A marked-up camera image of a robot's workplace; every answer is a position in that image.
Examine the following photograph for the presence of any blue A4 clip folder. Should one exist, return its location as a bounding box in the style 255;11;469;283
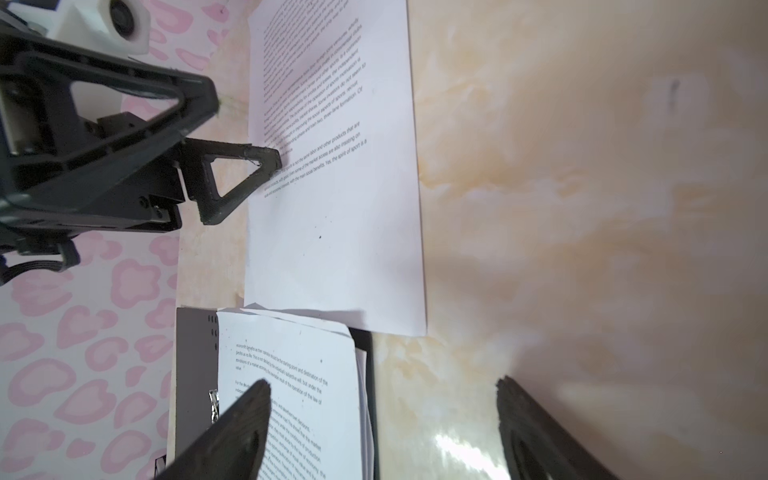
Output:
168;307;379;479

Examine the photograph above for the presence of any printed sheet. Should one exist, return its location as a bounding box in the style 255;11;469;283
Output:
217;309;375;479
244;1;427;337

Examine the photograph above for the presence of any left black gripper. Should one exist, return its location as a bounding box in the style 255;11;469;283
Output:
1;26;282;252

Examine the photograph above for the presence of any metal folder clip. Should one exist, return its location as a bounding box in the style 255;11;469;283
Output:
208;389;220;424

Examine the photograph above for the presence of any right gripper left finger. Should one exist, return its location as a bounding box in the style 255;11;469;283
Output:
157;379;271;480

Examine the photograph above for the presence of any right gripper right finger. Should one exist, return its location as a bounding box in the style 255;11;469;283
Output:
496;376;617;480

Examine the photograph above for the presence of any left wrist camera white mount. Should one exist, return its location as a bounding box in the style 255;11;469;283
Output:
1;0;151;58

